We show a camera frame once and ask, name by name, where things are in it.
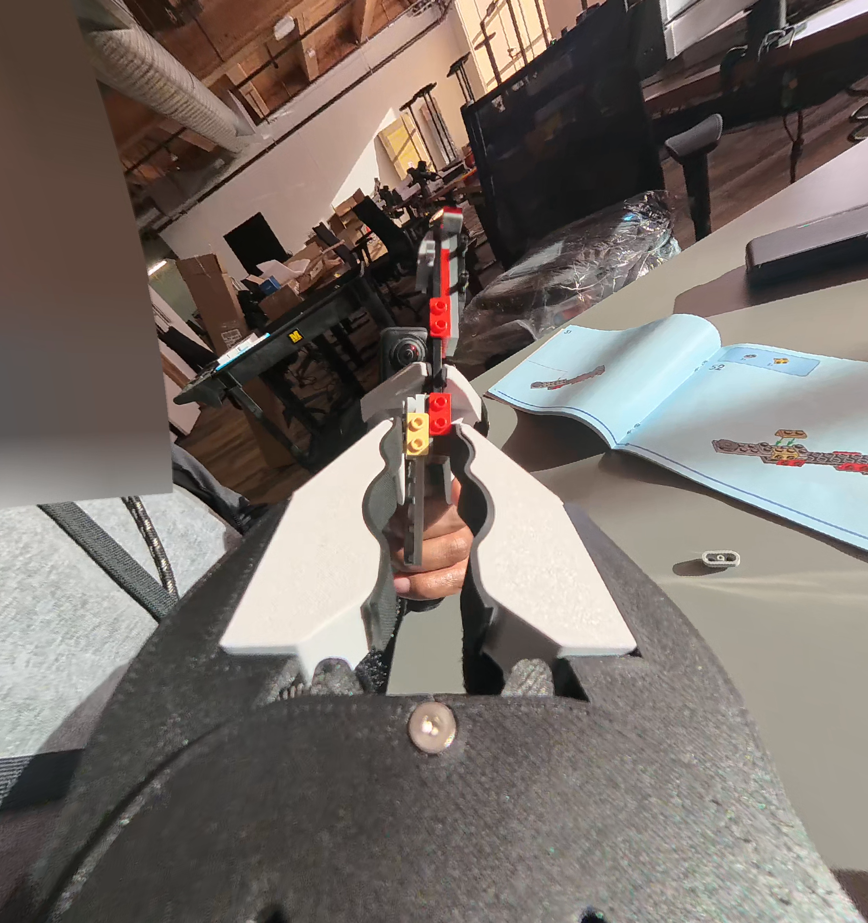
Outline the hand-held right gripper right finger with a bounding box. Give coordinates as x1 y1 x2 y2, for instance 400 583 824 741
452 424 640 695

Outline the black braided cord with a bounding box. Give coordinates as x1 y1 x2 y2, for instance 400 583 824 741
122 496 184 601

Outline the black office chair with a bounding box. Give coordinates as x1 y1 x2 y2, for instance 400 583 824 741
461 14 725 269

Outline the person's left hand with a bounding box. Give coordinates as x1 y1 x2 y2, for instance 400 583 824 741
387 478 476 603

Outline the black strap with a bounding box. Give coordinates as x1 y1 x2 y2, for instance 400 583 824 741
39 501 180 623

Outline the cardboard box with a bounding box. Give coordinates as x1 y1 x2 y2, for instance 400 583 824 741
176 252 252 356

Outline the flat dark device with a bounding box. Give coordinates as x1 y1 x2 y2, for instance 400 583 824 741
745 202 868 289

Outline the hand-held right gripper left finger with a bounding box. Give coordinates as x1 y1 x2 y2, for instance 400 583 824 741
218 417 409 695

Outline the person's grey sweatshirt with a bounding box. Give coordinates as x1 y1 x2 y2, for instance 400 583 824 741
0 494 251 859

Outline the black work table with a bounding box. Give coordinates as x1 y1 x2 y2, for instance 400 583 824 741
173 274 400 470

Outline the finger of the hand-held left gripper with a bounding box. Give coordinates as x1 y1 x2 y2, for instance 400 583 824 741
446 368 492 438
360 362 432 428

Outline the toy brick instruction booklet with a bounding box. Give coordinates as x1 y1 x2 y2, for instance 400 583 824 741
486 313 868 563

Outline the plastic wrapped dark bundle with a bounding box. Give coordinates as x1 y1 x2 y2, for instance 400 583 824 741
452 189 683 370

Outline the silver ventilation duct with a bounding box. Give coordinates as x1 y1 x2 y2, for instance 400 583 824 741
80 0 254 154

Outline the long toy brick assembly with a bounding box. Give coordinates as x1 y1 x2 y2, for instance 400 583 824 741
401 207 472 568

